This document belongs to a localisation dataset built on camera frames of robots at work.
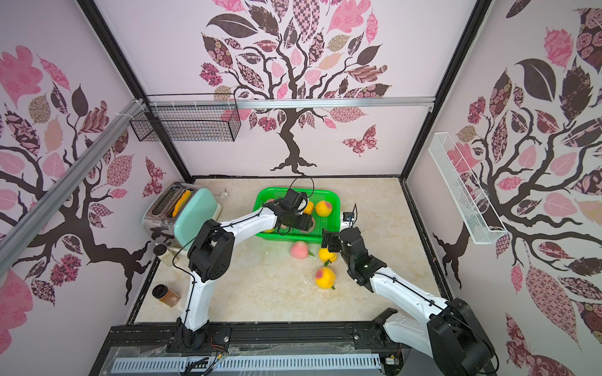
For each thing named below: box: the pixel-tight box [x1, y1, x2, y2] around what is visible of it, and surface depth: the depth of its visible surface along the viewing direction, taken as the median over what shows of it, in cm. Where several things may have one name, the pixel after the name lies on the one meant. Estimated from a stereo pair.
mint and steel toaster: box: [142, 182, 223, 254], surface depth 90 cm
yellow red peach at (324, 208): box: [315, 199, 333, 217], surface depth 102 cm
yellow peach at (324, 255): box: [318, 247, 338, 264], surface depth 89 cm
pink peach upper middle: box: [290, 240, 309, 260], surface depth 91 cm
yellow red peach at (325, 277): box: [315, 266, 337, 290], surface depth 83 cm
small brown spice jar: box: [152, 283, 182, 308], surface depth 77 cm
